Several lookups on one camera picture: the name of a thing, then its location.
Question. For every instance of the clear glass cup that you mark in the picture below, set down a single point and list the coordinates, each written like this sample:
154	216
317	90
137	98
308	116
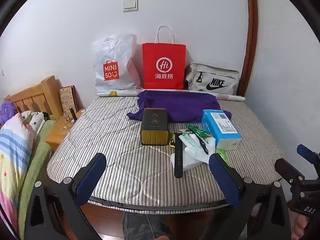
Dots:
63	125

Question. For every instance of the wooden headboard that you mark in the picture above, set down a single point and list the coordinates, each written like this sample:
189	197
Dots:
32	97

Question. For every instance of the purple plush toy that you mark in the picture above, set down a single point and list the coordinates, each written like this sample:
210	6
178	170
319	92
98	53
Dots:
7	112

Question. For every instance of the brown patterned box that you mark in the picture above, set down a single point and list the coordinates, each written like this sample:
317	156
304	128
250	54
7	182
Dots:
67	98

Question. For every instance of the colourful striped bedding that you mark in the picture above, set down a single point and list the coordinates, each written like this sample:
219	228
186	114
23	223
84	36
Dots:
12	155

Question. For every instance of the black pen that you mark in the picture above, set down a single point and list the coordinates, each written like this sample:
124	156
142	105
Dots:
201	143

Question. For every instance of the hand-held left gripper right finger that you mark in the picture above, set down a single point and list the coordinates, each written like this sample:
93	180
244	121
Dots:
225	177

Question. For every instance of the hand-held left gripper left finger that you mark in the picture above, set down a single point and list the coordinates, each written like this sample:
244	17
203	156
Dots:
92	177

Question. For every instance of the light green tissue packet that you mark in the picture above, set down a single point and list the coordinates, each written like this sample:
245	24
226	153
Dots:
223	156

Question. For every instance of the blue tissue pack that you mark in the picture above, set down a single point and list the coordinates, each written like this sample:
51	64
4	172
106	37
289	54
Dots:
222	130

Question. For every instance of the white plastic shopping bag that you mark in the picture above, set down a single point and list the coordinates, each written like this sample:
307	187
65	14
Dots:
120	55

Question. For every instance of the dark green tea box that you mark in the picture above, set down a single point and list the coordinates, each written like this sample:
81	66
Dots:
154	125

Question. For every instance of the grey striped mattress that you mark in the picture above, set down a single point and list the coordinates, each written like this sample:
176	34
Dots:
112	135

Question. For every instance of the person's right hand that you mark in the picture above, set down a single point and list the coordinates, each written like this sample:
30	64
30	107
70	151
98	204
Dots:
301	228

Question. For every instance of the dark green sachet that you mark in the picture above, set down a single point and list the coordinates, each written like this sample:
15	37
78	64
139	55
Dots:
198	130

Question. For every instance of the grey fabric bag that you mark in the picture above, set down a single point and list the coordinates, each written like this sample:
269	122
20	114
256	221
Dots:
212	77

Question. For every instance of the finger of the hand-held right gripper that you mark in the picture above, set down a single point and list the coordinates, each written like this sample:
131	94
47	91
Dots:
287	171
306	153

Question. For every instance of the wooden nightstand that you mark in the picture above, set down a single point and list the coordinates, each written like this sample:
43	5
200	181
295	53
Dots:
57	137

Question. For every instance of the rolled white poster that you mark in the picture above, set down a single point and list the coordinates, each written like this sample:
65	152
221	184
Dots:
117	93

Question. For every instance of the white dotted plush toy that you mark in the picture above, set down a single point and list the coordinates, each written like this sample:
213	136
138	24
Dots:
35	121

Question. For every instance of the red paper bag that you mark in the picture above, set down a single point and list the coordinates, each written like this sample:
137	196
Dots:
163	75

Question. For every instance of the purple cloth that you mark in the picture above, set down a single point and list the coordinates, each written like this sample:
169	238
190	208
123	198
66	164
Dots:
180	105

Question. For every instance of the green blanket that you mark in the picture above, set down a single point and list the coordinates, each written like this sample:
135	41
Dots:
35	160

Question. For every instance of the yellow black rubber case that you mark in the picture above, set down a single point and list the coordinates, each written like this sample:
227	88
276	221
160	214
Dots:
172	142

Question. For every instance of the white wall light switch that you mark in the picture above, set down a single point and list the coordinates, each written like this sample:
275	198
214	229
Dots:
130	5

